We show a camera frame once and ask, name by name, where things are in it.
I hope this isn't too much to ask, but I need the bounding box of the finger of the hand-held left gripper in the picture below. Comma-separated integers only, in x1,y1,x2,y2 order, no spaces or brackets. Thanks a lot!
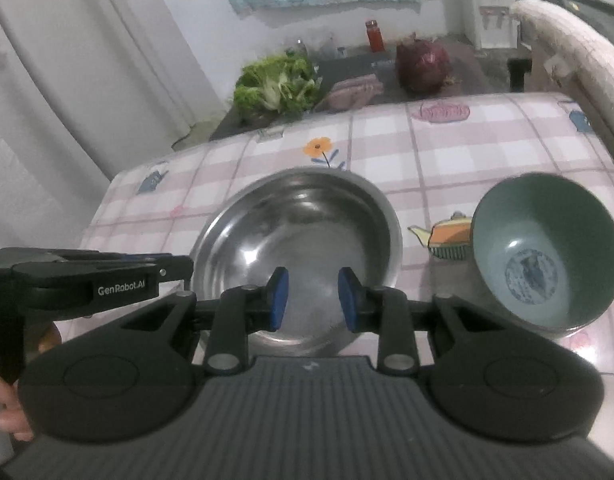
12,255,195,320
49,249,174,263

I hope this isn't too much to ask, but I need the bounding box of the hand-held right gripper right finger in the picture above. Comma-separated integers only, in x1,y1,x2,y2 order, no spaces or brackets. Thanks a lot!
337,266,508,376

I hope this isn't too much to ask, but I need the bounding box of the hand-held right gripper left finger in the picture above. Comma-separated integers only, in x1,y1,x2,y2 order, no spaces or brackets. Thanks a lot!
114,266,291,376

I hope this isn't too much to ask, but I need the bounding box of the large stainless steel bowl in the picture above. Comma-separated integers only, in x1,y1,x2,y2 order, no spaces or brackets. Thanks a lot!
189,167,404,358

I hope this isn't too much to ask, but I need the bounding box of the green ceramic bowl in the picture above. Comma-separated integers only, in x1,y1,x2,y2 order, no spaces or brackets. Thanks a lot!
471,172,614,338

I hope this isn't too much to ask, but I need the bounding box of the person's left hand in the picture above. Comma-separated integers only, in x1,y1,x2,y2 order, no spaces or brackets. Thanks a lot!
0,367,35,443

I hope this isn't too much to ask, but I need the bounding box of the plaid printed tablecloth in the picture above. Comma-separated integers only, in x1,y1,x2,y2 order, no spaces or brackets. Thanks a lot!
79,91,614,391

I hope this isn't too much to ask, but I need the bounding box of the dark side table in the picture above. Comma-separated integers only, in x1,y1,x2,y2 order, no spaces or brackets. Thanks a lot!
209,35,488,141

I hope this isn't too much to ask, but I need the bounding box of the white curtain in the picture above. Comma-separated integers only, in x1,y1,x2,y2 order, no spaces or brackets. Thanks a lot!
0,0,228,261

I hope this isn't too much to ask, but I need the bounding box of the pink food packet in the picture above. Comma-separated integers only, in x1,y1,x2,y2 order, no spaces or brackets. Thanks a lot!
319,74,385,111

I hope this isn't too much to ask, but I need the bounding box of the green lettuce head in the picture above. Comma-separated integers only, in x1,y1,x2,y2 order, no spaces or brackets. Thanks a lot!
233,55,322,116

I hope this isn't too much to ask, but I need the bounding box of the purple red cabbage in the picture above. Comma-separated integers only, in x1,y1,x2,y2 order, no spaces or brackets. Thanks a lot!
396,35,452,95

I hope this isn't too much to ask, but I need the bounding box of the red jar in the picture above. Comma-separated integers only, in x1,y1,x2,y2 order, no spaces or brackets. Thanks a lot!
365,20,386,53

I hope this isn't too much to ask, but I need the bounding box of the black box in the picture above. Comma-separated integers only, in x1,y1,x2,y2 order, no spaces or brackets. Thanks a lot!
507,57,532,93

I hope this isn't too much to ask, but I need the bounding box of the white water dispenser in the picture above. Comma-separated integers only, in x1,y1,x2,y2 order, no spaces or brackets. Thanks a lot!
464,0,518,51

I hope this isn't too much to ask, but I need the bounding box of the white sofa cover cloth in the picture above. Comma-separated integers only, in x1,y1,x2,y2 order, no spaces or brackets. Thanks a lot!
509,0,614,156

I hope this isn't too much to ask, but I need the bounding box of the dark green blanket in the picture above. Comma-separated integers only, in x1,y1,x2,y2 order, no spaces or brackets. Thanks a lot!
524,0,614,46

